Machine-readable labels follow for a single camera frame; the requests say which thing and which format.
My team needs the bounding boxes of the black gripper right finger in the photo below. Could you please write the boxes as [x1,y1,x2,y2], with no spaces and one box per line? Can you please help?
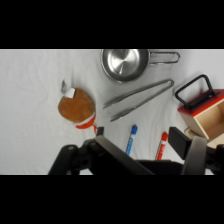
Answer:
[168,126,224,176]

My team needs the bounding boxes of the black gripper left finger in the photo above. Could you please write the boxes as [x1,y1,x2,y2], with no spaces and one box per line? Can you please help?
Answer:
[48,126,155,176]

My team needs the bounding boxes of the red pen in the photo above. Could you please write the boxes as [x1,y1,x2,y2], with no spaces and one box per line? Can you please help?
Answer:
[155,131,169,161]

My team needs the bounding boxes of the blue pen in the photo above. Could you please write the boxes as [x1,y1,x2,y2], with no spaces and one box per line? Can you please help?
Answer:
[125,124,139,157]

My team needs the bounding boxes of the brown plush bread toy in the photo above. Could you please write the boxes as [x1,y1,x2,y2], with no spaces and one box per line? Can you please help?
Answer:
[57,79,99,135]

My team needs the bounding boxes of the metal tongs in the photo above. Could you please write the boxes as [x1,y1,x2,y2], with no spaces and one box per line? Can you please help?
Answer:
[102,78,175,122]

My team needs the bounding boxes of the red wooden box with handle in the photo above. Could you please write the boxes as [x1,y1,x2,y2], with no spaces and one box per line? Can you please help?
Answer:
[174,73,224,149]

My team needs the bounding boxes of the steel saucepan with handle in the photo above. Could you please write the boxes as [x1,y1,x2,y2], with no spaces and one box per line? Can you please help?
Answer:
[100,49,181,84]

